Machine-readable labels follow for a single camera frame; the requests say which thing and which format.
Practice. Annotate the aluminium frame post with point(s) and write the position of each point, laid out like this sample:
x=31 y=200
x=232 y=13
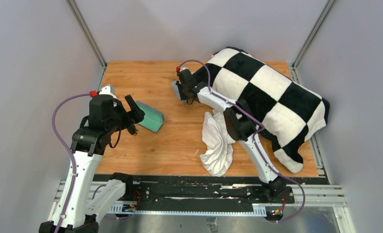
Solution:
x=314 y=31
x=72 y=4

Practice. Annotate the white crumpled cloth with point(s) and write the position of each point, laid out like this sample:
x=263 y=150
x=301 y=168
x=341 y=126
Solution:
x=219 y=154

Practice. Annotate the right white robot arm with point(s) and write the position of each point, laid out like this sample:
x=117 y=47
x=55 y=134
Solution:
x=240 y=125

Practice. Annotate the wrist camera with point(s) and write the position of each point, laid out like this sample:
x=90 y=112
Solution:
x=182 y=69
x=107 y=90

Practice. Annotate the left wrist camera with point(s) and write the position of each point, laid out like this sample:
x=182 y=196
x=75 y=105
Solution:
x=107 y=90

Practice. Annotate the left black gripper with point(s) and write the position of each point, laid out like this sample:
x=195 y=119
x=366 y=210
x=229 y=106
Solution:
x=135 y=115

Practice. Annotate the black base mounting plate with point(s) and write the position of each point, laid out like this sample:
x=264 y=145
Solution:
x=203 y=194

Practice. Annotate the black white checkered pillow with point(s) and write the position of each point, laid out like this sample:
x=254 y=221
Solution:
x=290 y=113

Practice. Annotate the light blue cleaning cloth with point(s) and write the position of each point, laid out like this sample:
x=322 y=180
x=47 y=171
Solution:
x=176 y=90

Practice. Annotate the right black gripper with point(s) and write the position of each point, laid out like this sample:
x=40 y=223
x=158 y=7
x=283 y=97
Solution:
x=183 y=97

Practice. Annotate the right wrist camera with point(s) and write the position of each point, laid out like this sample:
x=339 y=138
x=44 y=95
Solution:
x=182 y=69

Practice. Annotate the grey glasses case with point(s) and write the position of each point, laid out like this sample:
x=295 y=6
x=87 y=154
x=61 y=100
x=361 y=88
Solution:
x=153 y=118

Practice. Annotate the right aluminium frame post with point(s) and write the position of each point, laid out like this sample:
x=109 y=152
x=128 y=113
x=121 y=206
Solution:
x=314 y=31

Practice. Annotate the left aluminium frame post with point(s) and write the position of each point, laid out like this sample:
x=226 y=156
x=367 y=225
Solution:
x=72 y=4

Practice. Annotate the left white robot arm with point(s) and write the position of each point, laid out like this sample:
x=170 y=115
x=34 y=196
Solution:
x=74 y=213

